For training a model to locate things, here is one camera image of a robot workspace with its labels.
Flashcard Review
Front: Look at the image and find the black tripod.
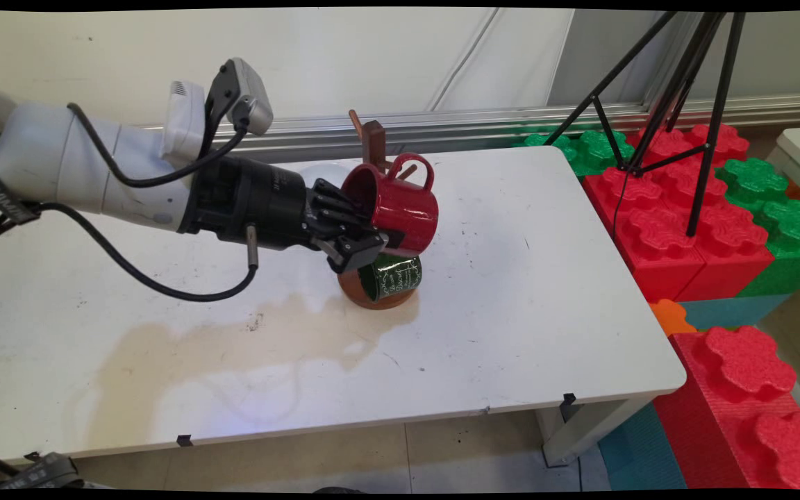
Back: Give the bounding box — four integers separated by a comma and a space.
546, 10, 748, 238

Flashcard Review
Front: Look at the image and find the brown wooden mug tree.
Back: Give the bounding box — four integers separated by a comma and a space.
337, 109, 420, 310

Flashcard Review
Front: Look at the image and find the black arm cable with plug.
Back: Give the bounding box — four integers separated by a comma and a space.
0, 201, 260, 303

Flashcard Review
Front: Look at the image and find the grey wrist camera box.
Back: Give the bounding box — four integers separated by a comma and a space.
204, 58, 275, 138

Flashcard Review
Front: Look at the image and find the red foam block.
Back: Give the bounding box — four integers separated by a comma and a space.
583, 167, 776, 303
626, 124, 750, 176
652, 325, 800, 490

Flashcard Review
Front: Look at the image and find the blue foam mat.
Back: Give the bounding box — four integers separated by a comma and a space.
598, 403, 688, 491

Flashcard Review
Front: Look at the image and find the orange foam piece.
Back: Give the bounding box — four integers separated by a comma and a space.
649, 299, 697, 338

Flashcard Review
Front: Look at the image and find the dark green printed mug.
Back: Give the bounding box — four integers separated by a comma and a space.
357, 253, 423, 303

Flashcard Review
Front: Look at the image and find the red enamel mug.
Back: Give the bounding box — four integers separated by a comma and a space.
341, 152, 440, 258

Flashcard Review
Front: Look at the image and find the aluminium wall rail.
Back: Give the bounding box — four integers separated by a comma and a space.
136, 96, 800, 167

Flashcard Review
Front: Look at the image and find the white bowl with blue outside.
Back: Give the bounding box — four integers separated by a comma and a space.
297, 161, 349, 192

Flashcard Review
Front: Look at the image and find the white table leg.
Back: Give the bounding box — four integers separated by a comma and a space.
541, 397, 653, 467

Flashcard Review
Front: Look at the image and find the grey printed lanyard strap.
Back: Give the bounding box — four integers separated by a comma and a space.
0, 451, 85, 491
0, 165, 43, 224

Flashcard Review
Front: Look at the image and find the thin black tripod cable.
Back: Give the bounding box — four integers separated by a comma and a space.
611, 170, 631, 238

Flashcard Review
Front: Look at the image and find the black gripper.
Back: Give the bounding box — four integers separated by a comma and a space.
178, 154, 390, 274

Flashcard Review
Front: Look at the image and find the teal foam mat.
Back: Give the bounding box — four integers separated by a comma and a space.
678, 293, 791, 333

